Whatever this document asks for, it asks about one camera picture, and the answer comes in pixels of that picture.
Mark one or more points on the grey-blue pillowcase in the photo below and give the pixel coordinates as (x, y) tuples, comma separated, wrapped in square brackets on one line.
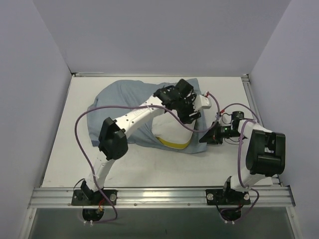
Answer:
[(113, 101)]

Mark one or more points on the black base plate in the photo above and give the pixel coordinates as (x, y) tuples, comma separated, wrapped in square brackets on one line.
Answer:
[(79, 198), (226, 197)]

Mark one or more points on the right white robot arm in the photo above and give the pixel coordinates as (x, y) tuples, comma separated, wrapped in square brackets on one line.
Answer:
[(232, 182)]

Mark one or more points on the aluminium right side rail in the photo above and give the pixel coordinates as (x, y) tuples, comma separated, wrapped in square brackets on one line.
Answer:
[(261, 99)]

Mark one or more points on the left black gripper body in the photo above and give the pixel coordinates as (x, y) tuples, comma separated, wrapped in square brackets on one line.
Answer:
[(190, 116)]

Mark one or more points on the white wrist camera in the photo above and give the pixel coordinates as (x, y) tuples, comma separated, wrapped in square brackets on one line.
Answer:
[(219, 117), (201, 102)]

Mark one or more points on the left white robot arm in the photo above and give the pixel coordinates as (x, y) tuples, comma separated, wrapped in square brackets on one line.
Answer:
[(114, 133)]

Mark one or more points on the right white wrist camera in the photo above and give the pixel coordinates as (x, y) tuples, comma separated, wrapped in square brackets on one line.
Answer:
[(219, 117)]

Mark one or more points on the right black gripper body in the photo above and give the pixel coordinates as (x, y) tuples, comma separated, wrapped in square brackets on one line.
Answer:
[(217, 134)]

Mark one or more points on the aluminium rail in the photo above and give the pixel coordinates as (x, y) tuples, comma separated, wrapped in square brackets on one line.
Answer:
[(261, 99), (49, 198)]

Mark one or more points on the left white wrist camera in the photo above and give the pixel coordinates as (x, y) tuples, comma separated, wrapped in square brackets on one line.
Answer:
[(201, 102)]

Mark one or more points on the white pillow yellow trim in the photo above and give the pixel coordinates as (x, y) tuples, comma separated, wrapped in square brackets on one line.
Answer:
[(170, 132)]

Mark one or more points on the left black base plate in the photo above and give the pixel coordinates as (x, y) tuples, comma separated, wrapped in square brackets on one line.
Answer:
[(79, 198)]

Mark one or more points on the aluminium front rail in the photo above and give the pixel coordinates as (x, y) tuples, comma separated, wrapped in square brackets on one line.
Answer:
[(49, 198)]

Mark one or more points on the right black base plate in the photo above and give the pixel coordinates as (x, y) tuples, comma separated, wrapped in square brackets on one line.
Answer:
[(226, 197)]

